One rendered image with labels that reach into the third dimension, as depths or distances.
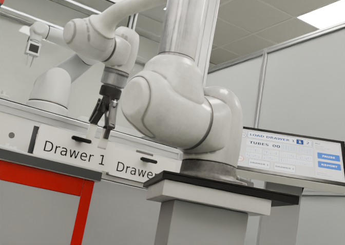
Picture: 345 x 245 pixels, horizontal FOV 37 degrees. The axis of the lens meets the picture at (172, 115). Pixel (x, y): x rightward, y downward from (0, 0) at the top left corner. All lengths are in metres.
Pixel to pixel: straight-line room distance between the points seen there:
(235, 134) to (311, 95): 1.89
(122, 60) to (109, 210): 0.60
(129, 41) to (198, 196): 0.70
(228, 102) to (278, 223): 1.03
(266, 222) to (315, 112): 1.07
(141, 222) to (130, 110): 0.91
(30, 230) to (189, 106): 0.48
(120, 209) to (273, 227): 0.69
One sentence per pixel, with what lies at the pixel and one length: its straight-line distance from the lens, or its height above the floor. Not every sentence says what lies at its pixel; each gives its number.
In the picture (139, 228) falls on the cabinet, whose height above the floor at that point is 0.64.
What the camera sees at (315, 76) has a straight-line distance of 3.28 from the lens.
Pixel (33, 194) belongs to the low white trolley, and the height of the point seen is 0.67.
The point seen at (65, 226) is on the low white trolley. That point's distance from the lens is 1.32.
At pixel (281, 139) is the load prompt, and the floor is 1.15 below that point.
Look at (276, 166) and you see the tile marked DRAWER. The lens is 2.27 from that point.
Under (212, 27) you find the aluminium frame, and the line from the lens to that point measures 2.36.
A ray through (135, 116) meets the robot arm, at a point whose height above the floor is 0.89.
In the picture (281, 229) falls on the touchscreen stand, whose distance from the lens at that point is 2.32.
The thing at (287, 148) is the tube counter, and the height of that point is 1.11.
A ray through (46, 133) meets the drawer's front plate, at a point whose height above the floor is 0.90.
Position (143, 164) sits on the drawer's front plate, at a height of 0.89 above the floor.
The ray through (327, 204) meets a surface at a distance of 2.97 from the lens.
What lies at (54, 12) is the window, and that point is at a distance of 2.04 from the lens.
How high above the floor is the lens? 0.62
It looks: 13 degrees up
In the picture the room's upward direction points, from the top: 10 degrees clockwise
